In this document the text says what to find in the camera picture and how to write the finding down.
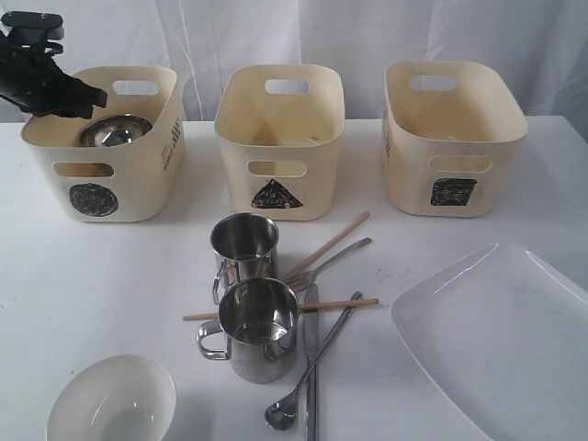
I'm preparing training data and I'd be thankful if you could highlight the long stainless steel spoon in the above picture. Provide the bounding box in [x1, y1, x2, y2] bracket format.
[264, 307, 354, 431]

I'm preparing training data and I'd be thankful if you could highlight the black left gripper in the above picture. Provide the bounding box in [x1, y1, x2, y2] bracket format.
[1, 33, 107, 119]

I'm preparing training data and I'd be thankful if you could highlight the white ceramic bowl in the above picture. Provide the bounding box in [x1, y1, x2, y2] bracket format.
[45, 355, 177, 440]

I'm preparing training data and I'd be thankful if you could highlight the stainless steel knife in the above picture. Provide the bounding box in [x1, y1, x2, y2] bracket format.
[303, 285, 319, 441]

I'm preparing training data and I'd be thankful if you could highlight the cream bin with square mark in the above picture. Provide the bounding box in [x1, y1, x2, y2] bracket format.
[382, 61, 528, 218]

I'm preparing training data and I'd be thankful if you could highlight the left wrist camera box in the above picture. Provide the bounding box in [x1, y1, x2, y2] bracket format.
[1, 10, 64, 46]

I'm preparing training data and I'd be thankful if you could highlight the cream bin with triangle mark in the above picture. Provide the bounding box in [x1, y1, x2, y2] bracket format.
[214, 64, 345, 221]

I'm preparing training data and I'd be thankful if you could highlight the lower wooden chopstick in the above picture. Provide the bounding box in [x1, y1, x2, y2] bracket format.
[182, 298, 379, 322]

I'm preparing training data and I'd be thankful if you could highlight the stainless steel mug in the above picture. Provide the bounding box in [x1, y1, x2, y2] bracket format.
[196, 277, 300, 384]
[210, 212, 279, 305]

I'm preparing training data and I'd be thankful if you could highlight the white rectangular plate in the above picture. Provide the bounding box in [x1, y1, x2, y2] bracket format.
[390, 243, 587, 440]

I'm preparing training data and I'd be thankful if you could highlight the white curtain backdrop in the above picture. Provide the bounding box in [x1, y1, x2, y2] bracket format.
[1, 1, 587, 133]

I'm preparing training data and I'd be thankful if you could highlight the cream bin with circle mark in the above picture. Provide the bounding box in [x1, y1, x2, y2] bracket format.
[21, 66, 185, 222]

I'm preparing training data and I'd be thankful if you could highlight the stainless steel bowl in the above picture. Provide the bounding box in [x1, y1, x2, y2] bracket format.
[78, 114, 153, 147]

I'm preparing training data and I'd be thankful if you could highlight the stainless steel fork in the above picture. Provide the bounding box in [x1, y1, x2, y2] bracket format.
[284, 237, 373, 292]

